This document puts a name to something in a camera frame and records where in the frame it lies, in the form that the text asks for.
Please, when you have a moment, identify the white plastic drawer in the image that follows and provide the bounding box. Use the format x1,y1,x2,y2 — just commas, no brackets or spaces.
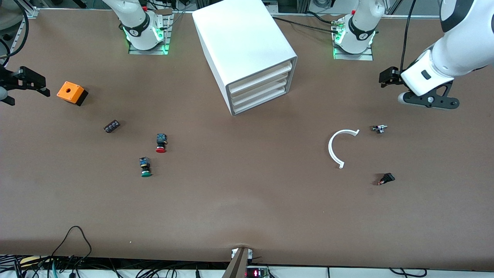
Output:
229,63,292,94
230,78,289,104
232,87,287,115

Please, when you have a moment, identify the white drawer cabinet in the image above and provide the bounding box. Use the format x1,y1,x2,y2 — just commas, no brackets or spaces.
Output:
192,0,298,116

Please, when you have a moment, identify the grey round object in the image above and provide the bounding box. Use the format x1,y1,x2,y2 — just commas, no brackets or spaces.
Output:
0,8,24,31

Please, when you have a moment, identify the white curved plastic strip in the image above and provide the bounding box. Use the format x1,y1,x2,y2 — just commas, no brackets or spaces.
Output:
328,129,360,169

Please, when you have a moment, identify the red LED display module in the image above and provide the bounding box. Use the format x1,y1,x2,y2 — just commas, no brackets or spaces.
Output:
246,266,270,278

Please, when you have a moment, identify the orange button enclosure box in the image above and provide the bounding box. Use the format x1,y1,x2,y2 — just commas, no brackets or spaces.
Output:
57,81,89,107

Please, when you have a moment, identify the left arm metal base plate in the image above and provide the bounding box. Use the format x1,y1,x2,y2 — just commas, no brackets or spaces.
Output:
333,17,374,61

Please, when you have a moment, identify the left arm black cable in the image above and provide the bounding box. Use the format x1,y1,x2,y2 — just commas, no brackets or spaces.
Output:
400,0,418,73

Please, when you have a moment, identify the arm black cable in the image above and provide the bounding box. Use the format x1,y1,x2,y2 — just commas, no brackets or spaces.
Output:
0,0,30,70
400,0,418,73

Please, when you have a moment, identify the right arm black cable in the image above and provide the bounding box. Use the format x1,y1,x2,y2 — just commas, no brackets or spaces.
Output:
0,0,30,70

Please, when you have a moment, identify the black power cable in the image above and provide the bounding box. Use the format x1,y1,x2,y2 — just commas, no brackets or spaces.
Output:
271,16,340,35

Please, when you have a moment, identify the green push button switch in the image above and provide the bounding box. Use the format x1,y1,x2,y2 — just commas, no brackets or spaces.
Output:
139,156,152,178

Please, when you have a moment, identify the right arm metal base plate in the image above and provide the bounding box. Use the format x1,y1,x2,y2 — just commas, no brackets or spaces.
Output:
128,14,174,55

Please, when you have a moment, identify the looped black cable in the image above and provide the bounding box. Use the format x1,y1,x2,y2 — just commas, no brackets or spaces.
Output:
49,226,93,271

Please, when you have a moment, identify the tangled cable bundle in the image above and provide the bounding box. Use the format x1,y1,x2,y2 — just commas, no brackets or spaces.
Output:
0,254,232,278

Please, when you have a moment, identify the thin black cable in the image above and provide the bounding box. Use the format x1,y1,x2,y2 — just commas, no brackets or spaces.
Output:
388,267,429,278

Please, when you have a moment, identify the camera mount post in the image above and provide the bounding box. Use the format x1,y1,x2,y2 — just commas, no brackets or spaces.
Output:
222,247,254,278

